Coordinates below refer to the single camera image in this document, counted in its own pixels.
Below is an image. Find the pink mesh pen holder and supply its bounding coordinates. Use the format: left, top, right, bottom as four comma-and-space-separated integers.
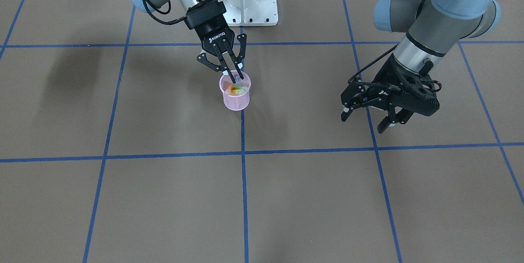
219, 71, 251, 111

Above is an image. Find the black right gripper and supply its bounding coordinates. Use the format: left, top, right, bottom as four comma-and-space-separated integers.
184, 0, 247, 84

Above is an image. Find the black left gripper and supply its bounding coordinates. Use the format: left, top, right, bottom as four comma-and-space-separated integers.
341, 54, 440, 134

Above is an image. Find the green highlighter pen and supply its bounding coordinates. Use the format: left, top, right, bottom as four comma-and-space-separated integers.
232, 86, 249, 95

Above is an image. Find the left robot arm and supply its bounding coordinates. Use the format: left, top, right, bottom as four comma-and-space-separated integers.
341, 0, 502, 134

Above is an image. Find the yellow highlighter pen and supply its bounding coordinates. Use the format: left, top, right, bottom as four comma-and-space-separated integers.
229, 88, 247, 95

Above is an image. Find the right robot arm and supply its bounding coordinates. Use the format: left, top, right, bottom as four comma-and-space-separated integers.
1, 0, 247, 83

